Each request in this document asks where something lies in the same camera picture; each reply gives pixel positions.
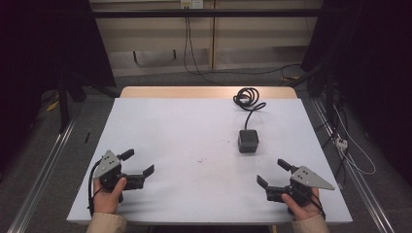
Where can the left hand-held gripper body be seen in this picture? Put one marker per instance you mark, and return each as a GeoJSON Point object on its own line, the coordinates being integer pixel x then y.
{"type": "Point", "coordinates": [108, 163]}

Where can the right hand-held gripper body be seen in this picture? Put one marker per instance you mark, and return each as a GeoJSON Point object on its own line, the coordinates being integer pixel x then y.
{"type": "Point", "coordinates": [307, 179]}

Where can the person's right hand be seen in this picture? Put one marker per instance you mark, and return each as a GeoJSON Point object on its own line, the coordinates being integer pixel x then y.
{"type": "Point", "coordinates": [301, 208]}

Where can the person's left hand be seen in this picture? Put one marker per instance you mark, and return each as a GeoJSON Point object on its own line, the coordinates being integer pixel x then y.
{"type": "Point", "coordinates": [108, 199]}

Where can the small black floor stick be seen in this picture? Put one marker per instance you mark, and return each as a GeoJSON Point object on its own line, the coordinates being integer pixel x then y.
{"type": "Point", "coordinates": [86, 137]}

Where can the black power adapter block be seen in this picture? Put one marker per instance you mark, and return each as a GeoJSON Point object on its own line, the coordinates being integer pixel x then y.
{"type": "Point", "coordinates": [248, 141]}

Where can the white table mat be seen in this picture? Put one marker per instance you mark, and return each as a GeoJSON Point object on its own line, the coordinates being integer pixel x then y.
{"type": "Point", "coordinates": [181, 136]}

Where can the white power plug block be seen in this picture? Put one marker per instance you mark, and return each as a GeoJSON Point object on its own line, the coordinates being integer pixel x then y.
{"type": "Point", "coordinates": [341, 142]}

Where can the black metal stand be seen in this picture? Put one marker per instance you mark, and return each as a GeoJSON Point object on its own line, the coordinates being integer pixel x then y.
{"type": "Point", "coordinates": [63, 97]}

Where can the yellow floor tape strip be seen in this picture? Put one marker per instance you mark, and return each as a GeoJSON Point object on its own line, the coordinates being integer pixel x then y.
{"type": "Point", "coordinates": [52, 105]}

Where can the wooden table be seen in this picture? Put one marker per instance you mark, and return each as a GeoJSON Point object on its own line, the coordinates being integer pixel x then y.
{"type": "Point", "coordinates": [194, 92]}

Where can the black curtain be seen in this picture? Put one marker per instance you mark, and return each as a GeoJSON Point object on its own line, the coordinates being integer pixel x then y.
{"type": "Point", "coordinates": [372, 48]}
{"type": "Point", "coordinates": [39, 48]}

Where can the black horizontal bar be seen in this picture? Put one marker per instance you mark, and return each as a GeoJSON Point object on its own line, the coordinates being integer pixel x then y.
{"type": "Point", "coordinates": [207, 13]}

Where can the aluminium floor rail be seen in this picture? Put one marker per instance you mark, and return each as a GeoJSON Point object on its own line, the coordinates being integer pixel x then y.
{"type": "Point", "coordinates": [42, 168]}
{"type": "Point", "coordinates": [354, 171]}

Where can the wooden vertical post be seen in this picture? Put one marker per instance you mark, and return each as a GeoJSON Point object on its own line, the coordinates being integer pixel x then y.
{"type": "Point", "coordinates": [212, 35]}

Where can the white wall socket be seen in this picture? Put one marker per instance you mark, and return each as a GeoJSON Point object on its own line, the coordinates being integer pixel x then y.
{"type": "Point", "coordinates": [191, 3]}

